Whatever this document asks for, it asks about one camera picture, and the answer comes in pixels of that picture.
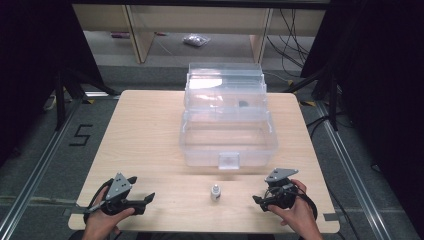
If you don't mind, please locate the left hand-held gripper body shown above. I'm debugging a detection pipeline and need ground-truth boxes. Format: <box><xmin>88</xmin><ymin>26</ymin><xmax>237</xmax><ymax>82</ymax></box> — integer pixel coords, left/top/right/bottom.
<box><xmin>99</xmin><ymin>172</ymin><xmax>148</xmax><ymax>216</ymax></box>

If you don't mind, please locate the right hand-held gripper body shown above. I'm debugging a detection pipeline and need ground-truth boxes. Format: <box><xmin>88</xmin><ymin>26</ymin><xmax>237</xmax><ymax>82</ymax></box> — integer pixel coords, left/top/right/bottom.
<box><xmin>262</xmin><ymin>167</ymin><xmax>300</xmax><ymax>212</ymax></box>

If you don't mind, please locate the person's right hand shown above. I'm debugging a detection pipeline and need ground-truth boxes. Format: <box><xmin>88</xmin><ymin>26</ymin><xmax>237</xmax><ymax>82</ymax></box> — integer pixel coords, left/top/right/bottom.
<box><xmin>267</xmin><ymin>179</ymin><xmax>324</xmax><ymax>240</ymax></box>

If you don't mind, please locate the person's left hand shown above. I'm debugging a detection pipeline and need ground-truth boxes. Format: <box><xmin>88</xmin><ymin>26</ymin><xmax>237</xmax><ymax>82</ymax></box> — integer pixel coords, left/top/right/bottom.
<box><xmin>82</xmin><ymin>185</ymin><xmax>136</xmax><ymax>240</ymax></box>

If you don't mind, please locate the small white bottle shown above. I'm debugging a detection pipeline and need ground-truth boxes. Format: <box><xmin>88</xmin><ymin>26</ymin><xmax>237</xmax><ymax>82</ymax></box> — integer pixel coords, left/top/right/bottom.
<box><xmin>209</xmin><ymin>183</ymin><xmax>222</xmax><ymax>202</ymax></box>

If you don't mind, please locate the clear plastic storage box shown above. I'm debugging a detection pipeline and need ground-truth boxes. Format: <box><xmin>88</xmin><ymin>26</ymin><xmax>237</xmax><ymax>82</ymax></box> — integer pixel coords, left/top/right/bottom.
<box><xmin>178</xmin><ymin>62</ymin><xmax>280</xmax><ymax>171</ymax></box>

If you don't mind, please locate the black metal stand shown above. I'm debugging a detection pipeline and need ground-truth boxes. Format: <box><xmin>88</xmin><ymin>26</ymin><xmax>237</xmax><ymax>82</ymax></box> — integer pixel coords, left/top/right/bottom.
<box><xmin>282</xmin><ymin>63</ymin><xmax>340</xmax><ymax>132</ymax></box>
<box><xmin>54</xmin><ymin>66</ymin><xmax>122</xmax><ymax>132</ymax></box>

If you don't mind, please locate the black curtain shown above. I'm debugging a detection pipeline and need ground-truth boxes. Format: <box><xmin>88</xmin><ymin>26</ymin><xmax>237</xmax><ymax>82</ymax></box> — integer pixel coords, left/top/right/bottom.
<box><xmin>0</xmin><ymin>0</ymin><xmax>105</xmax><ymax>168</ymax></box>
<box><xmin>299</xmin><ymin>0</ymin><xmax>424</xmax><ymax>231</ymax></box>

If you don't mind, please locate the clear plastic bag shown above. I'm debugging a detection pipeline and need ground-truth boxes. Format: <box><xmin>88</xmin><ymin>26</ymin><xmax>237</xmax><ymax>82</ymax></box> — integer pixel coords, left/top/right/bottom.
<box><xmin>182</xmin><ymin>33</ymin><xmax>212</xmax><ymax>48</ymax></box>

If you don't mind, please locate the beige wooden desk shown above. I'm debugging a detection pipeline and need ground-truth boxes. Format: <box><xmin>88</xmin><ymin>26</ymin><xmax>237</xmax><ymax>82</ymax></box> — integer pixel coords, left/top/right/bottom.
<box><xmin>71</xmin><ymin>3</ymin><xmax>327</xmax><ymax>65</ymax></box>

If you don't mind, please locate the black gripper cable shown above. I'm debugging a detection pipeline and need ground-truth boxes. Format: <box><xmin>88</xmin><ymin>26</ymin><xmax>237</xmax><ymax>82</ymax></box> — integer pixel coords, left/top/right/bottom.
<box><xmin>293</xmin><ymin>185</ymin><xmax>319</xmax><ymax>222</ymax></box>
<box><xmin>82</xmin><ymin>177</ymin><xmax>115</xmax><ymax>225</ymax></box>

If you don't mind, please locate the metal floor rail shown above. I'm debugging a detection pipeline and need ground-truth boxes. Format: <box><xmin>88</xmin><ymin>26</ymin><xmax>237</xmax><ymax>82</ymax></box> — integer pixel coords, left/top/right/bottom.
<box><xmin>0</xmin><ymin>96</ymin><xmax>85</xmax><ymax>240</ymax></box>
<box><xmin>315</xmin><ymin>100</ymin><xmax>395</xmax><ymax>240</ymax></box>

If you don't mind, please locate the black floor cable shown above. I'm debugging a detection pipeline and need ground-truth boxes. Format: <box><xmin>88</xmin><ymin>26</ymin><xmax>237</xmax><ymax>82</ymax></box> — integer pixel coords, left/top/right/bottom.
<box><xmin>305</xmin><ymin>113</ymin><xmax>348</xmax><ymax>139</ymax></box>

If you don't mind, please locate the bundle of black cables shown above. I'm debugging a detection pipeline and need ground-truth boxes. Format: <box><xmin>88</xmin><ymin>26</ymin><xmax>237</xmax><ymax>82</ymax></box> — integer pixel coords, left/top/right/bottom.
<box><xmin>265</xmin><ymin>8</ymin><xmax>312</xmax><ymax>78</ymax></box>

